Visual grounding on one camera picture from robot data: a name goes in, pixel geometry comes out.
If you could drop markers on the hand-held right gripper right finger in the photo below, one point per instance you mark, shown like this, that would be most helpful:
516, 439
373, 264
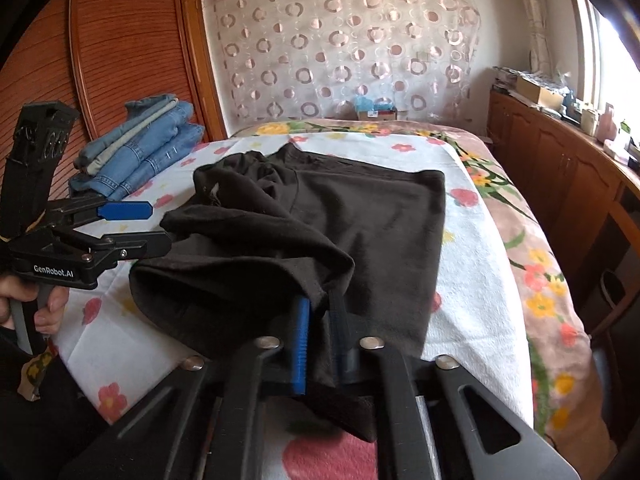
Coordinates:
341, 355

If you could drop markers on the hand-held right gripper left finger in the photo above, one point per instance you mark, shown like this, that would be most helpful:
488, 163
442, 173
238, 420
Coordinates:
301, 345

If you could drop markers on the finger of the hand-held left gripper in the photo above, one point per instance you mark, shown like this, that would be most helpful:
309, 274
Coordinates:
145, 243
125, 210

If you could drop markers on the black pants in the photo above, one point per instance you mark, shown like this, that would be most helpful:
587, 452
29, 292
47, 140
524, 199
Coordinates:
360, 230

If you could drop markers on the person's left forearm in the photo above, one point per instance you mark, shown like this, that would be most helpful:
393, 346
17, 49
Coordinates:
40, 420

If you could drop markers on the person's left hand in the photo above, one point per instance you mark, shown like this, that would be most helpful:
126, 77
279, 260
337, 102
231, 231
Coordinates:
54, 310

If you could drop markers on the wooden slatted wardrobe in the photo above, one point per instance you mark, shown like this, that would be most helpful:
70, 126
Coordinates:
125, 45

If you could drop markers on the pink floral blanket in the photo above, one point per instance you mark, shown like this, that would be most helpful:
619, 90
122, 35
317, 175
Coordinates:
542, 280

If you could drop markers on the cardboard box with blue packets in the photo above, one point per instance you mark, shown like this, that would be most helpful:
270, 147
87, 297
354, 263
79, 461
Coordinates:
375, 109

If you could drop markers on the circle-patterned sheer curtain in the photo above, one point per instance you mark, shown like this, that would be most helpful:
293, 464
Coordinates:
340, 35

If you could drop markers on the wooden side cabinet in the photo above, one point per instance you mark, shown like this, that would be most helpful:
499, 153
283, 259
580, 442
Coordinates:
560, 170

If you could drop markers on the white patterned window curtain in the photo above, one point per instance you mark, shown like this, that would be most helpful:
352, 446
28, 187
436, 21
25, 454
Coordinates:
532, 15

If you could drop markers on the window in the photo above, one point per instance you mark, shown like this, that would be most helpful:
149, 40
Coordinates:
607, 45

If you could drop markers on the wall socket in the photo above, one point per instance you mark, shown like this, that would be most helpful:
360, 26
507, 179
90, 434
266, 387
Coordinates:
423, 57

